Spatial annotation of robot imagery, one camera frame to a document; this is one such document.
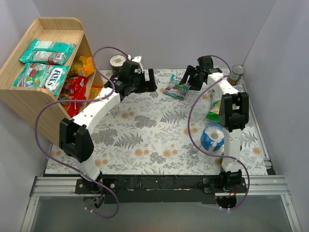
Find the Fox's mint blossom candy bag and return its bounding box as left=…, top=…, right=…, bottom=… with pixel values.
left=163, top=74, right=190, bottom=100

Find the small orange candy bag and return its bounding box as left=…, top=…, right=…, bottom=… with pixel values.
left=88, top=87, right=102, bottom=100

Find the orange Lot 100 mango gummy bag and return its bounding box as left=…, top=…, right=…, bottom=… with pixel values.
left=68, top=56, right=95, bottom=77

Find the red Lot 100 fruit gummy bag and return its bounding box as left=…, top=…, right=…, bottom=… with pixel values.
left=60, top=76, right=88, bottom=99

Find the teal fox's bag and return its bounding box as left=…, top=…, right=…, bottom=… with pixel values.
left=19, top=39, right=76, bottom=65
left=12, top=63, right=70, bottom=96

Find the teal Fox's bag back side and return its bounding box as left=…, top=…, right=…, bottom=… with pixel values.
left=19, top=39, right=76, bottom=65

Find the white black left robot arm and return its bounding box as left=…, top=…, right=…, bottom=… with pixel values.
left=59, top=56, right=157, bottom=193

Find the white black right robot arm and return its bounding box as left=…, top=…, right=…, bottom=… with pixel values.
left=181, top=55, right=249, bottom=192

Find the wooden shelf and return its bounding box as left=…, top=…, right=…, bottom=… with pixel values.
left=0, top=17, right=92, bottom=145

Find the dark tape roll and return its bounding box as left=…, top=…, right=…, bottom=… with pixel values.
left=110, top=55, right=126, bottom=74

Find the green white Chuba chips bag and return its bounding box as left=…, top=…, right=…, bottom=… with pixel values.
left=206, top=90, right=221, bottom=123

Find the tin can orange label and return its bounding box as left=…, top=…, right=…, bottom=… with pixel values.
left=227, top=65, right=245, bottom=85

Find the small clear plastic bottle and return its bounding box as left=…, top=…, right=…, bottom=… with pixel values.
left=190, top=145, right=199, bottom=155

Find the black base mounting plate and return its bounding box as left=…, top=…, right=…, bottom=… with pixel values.
left=74, top=175, right=248, bottom=204

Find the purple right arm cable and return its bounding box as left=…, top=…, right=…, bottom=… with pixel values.
left=187, top=55, right=251, bottom=210

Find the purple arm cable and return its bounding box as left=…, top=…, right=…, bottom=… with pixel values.
left=35, top=46, right=132, bottom=219
left=187, top=55, right=251, bottom=210

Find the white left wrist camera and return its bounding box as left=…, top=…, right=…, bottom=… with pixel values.
left=126, top=55, right=144, bottom=73

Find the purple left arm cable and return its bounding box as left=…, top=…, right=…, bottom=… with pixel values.
left=35, top=46, right=132, bottom=219

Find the aluminium frame rail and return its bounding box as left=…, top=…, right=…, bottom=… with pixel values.
left=22, top=174, right=301, bottom=232

